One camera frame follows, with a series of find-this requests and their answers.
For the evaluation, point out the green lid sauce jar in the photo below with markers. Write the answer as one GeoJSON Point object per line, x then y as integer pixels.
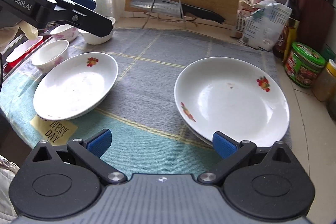
{"type": "Point", "coordinates": [303, 64]}

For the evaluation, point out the metal wire rack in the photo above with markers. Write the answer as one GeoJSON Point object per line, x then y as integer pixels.
{"type": "Point", "coordinates": [170, 8]}

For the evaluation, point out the small white floral bowl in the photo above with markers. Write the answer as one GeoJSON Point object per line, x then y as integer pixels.
{"type": "Point", "coordinates": [65, 32]}

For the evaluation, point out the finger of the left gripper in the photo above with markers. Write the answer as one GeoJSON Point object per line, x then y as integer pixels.
{"type": "Point", "coordinates": [85, 19]}

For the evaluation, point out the dark red knife block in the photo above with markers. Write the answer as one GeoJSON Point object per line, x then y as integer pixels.
{"type": "Point", "coordinates": [315, 22]}

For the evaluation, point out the red white package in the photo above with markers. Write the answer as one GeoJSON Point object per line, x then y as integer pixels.
{"type": "Point", "coordinates": [242, 15]}

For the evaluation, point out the white bowl pink flowers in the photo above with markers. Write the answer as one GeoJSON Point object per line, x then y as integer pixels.
{"type": "Point", "coordinates": [50, 55]}

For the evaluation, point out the kitchen knife black handle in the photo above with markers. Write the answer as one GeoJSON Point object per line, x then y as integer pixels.
{"type": "Point", "coordinates": [188, 10]}

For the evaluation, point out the dark soy sauce bottle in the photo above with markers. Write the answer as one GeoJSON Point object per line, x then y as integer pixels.
{"type": "Point", "coordinates": [291, 24]}

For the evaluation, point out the plain white bowl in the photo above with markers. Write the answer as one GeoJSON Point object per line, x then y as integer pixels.
{"type": "Point", "coordinates": [102, 24]}

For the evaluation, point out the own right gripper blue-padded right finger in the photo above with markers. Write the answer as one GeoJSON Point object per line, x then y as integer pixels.
{"type": "Point", "coordinates": [234, 155]}

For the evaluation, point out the white blue plastic bag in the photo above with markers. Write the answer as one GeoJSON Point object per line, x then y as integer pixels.
{"type": "Point", "coordinates": [264, 26]}

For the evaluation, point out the beige jacket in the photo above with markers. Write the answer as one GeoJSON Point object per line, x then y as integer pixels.
{"type": "Point", "coordinates": [8, 170]}

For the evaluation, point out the yellow lid spice jar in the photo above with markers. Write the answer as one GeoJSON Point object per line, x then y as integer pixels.
{"type": "Point", "coordinates": [324, 86]}

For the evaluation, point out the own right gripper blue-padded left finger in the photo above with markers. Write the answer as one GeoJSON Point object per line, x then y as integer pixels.
{"type": "Point", "coordinates": [87, 154]}

